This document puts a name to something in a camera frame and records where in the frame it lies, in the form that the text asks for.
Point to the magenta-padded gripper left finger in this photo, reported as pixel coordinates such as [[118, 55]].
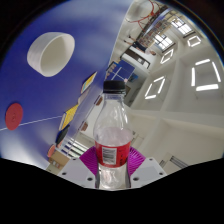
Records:
[[76, 171]]

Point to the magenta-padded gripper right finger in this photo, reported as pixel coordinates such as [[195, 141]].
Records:
[[146, 171]]

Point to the clear red-labelled water bottle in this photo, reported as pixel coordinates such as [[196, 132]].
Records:
[[112, 146]]

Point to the black-framed tall window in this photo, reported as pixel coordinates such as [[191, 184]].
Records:
[[75, 148]]

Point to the red table tennis paddle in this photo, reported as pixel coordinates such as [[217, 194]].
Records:
[[51, 150]]

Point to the brown chair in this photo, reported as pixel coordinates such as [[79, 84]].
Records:
[[84, 126], [98, 100]]

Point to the grey book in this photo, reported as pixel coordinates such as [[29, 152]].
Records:
[[83, 97]]

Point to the flat round red coaster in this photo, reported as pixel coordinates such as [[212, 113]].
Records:
[[14, 116]]

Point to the yellow and blue book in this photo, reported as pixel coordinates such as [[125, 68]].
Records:
[[88, 82]]

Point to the ceiling lights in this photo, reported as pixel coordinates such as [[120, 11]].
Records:
[[206, 87]]

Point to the blue partition boards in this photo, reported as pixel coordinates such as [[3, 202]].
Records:
[[121, 69]]

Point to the white cup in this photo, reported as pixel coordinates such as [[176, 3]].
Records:
[[50, 55]]

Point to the person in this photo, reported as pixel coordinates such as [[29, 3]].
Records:
[[140, 46]]

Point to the blue red-legged tennis table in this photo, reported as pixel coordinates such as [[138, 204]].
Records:
[[151, 13]]

